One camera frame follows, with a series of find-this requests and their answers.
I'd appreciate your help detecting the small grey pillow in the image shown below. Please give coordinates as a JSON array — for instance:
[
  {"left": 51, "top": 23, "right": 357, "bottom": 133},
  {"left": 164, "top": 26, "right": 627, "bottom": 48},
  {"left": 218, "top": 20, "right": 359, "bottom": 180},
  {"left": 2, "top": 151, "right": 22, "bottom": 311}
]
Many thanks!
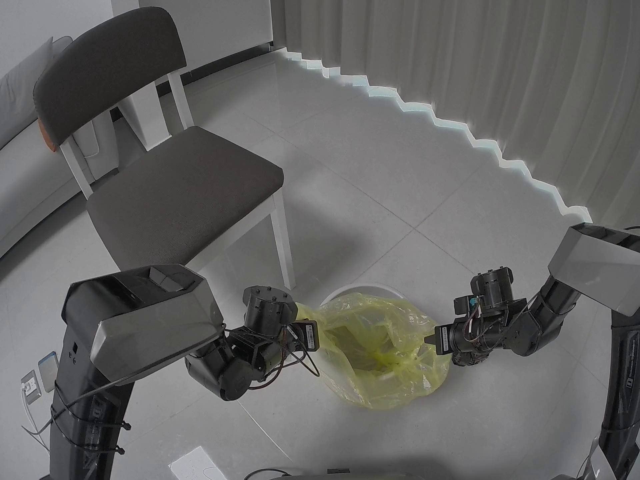
[{"left": 51, "top": 35, "right": 75, "bottom": 64}]

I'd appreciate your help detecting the orange cushion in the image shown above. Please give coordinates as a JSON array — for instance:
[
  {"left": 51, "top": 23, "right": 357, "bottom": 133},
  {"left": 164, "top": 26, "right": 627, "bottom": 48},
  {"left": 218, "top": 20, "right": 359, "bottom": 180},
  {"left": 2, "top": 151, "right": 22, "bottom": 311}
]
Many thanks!
[{"left": 37, "top": 115, "right": 57, "bottom": 154}]

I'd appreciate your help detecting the beige curtain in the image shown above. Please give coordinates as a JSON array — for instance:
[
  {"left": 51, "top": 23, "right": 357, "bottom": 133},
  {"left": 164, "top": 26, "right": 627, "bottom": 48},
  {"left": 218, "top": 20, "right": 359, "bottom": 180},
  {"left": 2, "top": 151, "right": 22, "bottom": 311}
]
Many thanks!
[{"left": 282, "top": 0, "right": 640, "bottom": 229}]

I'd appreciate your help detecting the grey padded white chair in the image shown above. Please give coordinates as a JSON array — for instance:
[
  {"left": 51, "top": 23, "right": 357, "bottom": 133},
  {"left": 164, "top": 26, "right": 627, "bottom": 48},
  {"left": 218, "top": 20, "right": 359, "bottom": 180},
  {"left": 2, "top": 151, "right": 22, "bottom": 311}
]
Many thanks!
[{"left": 32, "top": 7, "right": 296, "bottom": 291}]

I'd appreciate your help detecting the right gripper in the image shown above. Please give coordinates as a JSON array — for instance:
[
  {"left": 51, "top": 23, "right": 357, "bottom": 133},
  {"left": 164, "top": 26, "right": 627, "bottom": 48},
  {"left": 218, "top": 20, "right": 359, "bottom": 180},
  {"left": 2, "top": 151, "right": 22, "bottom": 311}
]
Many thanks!
[{"left": 434, "top": 318, "right": 483, "bottom": 357}]

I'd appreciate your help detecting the white cable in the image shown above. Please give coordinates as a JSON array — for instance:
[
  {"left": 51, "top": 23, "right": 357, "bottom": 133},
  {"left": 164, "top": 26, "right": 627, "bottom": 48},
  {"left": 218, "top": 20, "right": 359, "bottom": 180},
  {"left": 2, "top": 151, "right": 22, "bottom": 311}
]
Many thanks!
[{"left": 20, "top": 380, "right": 55, "bottom": 437}]

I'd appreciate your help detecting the yellow plastic bag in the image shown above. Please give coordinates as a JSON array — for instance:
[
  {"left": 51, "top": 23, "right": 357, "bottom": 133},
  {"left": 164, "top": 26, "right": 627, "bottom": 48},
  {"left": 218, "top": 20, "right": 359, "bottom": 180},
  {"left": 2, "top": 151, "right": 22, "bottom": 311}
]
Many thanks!
[{"left": 295, "top": 292, "right": 453, "bottom": 411}]

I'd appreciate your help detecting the large grey pillow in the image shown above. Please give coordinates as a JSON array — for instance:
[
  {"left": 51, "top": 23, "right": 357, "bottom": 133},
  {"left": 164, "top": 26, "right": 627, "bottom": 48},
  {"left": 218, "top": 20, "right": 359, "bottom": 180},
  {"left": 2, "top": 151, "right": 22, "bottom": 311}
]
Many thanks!
[{"left": 0, "top": 36, "right": 55, "bottom": 144}]

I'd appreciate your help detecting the light grey sofa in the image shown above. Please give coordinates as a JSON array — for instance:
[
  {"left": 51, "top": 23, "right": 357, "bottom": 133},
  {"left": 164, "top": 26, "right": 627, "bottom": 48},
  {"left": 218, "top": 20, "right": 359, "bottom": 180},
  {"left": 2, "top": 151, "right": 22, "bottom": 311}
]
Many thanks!
[{"left": 0, "top": 35, "right": 123, "bottom": 259}]

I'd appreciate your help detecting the black cable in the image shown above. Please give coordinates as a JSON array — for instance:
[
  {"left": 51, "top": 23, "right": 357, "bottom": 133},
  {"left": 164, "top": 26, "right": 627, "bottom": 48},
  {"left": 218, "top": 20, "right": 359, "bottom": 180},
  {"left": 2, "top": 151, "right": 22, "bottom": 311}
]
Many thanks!
[
  {"left": 272, "top": 345, "right": 321, "bottom": 377},
  {"left": 50, "top": 320, "right": 226, "bottom": 431}
]

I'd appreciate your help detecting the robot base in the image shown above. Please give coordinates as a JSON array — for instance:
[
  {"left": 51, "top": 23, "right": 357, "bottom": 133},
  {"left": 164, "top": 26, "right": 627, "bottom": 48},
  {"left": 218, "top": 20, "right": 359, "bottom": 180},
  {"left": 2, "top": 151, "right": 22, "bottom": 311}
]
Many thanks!
[{"left": 267, "top": 465, "right": 386, "bottom": 480}]

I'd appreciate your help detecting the white trash bin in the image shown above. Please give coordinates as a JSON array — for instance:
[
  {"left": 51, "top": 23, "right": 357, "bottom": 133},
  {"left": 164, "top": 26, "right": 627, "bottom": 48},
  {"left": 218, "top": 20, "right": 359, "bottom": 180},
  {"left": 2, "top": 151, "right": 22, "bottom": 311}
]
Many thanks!
[{"left": 320, "top": 282, "right": 453, "bottom": 399}]

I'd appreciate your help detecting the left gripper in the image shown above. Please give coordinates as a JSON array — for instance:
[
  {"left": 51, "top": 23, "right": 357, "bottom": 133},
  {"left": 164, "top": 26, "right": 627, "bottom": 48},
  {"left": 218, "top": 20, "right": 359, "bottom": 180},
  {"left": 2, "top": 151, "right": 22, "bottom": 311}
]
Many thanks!
[{"left": 285, "top": 320, "right": 321, "bottom": 355}]

